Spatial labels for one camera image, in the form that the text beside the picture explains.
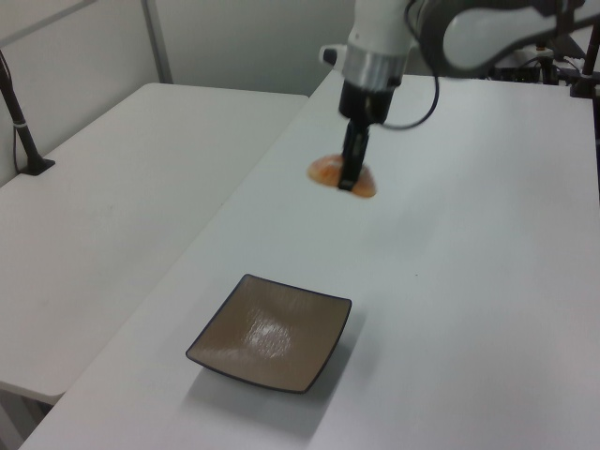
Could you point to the black pole with base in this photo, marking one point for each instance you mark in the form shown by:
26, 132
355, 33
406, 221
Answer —
21, 131

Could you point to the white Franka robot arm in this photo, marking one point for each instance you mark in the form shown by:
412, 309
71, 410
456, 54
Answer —
379, 28

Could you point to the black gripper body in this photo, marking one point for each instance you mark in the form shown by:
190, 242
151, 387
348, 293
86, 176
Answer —
365, 100

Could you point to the brown square ceramic plate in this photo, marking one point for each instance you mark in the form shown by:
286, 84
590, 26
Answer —
272, 333

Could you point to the orange sugared bread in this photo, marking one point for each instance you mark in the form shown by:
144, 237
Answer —
323, 169

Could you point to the black tripod stand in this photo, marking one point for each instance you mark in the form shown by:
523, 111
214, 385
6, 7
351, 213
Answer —
585, 70

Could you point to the black power strip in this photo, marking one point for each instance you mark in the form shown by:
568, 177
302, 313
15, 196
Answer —
520, 74

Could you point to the grey aluminium wall post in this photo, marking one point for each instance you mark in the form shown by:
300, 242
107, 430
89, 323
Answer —
157, 42

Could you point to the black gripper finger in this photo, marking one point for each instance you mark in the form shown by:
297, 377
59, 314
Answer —
354, 150

